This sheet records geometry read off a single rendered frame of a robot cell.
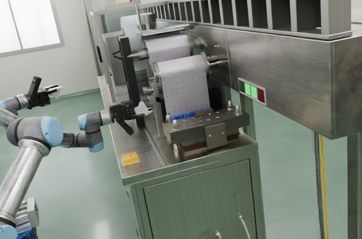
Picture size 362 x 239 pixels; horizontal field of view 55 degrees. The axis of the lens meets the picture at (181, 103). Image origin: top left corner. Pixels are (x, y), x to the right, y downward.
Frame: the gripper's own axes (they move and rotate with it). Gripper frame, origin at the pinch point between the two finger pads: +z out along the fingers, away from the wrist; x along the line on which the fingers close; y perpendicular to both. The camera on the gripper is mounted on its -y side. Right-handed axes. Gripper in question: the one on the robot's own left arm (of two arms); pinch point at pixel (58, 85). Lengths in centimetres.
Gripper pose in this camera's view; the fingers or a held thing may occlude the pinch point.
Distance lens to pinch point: 206.7
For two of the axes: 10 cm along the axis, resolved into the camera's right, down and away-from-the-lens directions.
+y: 0.4, 9.2, 3.8
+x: 7.6, 2.2, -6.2
